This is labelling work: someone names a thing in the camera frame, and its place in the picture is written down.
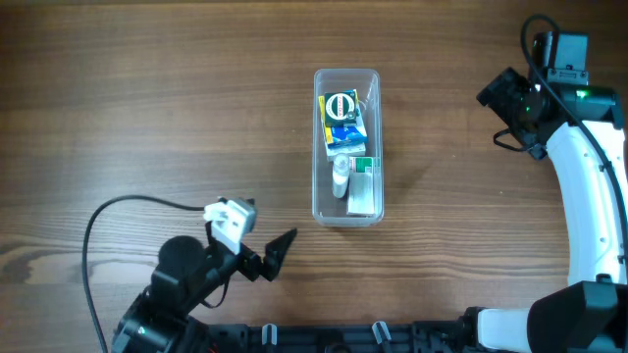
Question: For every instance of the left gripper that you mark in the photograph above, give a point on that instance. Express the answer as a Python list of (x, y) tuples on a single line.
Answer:
[(256, 265)]

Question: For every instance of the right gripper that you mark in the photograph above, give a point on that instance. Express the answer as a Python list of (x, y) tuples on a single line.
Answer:
[(503, 93)]

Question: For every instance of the clear white spray bottle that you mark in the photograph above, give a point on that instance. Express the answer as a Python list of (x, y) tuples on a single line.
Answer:
[(341, 172)]

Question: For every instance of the white green box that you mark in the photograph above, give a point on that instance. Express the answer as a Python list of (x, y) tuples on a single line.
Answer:
[(361, 199)]

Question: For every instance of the white medicine box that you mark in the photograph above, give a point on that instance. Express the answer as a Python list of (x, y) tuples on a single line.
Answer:
[(346, 147)]

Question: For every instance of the blue yellow VapoDrops box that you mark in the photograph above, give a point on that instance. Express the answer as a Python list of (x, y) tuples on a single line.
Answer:
[(359, 114)]

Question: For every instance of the green Zam-Buk ointment box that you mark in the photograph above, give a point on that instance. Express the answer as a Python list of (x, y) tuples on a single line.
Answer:
[(340, 108)]

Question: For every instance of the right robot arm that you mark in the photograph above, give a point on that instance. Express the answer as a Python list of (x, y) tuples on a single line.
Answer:
[(580, 129)]

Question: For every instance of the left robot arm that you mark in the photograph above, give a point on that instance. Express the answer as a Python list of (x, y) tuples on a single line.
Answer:
[(188, 271)]

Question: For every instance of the clear plastic container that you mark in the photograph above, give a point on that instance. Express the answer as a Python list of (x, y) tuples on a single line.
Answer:
[(328, 210)]

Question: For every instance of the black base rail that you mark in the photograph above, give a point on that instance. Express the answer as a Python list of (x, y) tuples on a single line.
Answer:
[(417, 337)]

